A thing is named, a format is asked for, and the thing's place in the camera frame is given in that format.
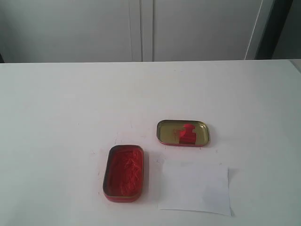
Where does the red plastic stamp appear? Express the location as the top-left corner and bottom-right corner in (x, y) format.
(179, 123), (197, 145)

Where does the red ink pad tin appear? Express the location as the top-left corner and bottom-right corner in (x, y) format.
(103, 145), (144, 203)

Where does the gold tin lid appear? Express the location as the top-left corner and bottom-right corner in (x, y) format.
(157, 120), (210, 147)

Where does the white paper sheet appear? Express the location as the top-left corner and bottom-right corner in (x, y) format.
(158, 160), (231, 216)

